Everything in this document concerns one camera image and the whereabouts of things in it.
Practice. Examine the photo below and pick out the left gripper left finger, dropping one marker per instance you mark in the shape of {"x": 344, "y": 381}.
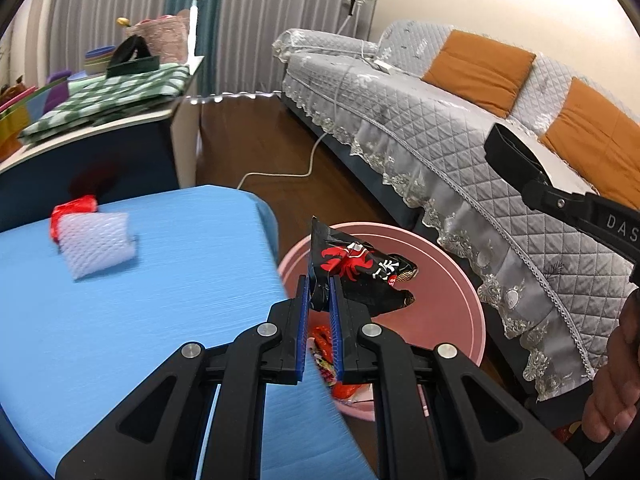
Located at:
{"x": 200, "y": 413}

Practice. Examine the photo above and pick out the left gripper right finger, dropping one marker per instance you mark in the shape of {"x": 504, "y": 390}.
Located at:
{"x": 438, "y": 415}

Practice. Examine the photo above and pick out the pink trash bin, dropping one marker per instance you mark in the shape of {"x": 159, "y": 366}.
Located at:
{"x": 446, "y": 307}

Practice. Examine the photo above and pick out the large red plastic bag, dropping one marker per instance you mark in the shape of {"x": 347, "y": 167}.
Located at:
{"x": 322, "y": 352}

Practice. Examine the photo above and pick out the black red snack wrapper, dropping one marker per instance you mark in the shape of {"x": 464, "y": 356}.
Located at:
{"x": 367, "y": 275}

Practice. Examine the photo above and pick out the white foam net sleeve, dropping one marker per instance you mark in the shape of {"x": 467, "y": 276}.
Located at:
{"x": 93, "y": 242}

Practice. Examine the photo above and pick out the person right hand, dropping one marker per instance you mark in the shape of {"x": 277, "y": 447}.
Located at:
{"x": 614, "y": 400}

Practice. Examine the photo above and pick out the grey quilted sofa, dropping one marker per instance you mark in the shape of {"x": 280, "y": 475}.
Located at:
{"x": 557, "y": 291}

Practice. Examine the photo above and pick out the orange cushion far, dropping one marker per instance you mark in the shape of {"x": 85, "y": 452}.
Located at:
{"x": 599, "y": 141}

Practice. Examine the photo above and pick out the orange cushion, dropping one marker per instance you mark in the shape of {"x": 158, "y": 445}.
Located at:
{"x": 480, "y": 70}
{"x": 599, "y": 141}

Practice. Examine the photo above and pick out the blue table mat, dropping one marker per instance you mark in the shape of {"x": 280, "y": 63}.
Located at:
{"x": 205, "y": 270}

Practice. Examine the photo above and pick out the orange cushion near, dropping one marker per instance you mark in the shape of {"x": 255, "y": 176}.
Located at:
{"x": 480, "y": 70}

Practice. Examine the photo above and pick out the small red plastic bag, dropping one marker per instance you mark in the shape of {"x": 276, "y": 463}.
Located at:
{"x": 86, "y": 204}

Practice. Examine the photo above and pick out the dark cabinet with white top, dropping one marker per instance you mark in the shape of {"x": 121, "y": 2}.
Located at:
{"x": 155, "y": 151}

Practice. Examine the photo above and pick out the green checkered cloth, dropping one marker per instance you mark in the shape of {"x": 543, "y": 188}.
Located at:
{"x": 108, "y": 99}

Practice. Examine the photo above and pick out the colourful storage box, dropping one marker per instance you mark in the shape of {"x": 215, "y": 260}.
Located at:
{"x": 27, "y": 108}

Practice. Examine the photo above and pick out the grey curtain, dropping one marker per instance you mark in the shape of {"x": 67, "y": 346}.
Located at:
{"x": 233, "y": 36}

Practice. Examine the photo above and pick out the stacked plastic bowls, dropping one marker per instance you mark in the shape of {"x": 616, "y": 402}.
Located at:
{"x": 97, "y": 60}

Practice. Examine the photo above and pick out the black bag with green band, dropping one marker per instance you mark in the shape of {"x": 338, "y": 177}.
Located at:
{"x": 131, "y": 57}

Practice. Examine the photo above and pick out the pink lace basket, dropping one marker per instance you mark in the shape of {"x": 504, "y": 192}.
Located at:
{"x": 166, "y": 36}

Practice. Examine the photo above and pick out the teal curtain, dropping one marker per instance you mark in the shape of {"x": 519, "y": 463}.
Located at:
{"x": 206, "y": 36}

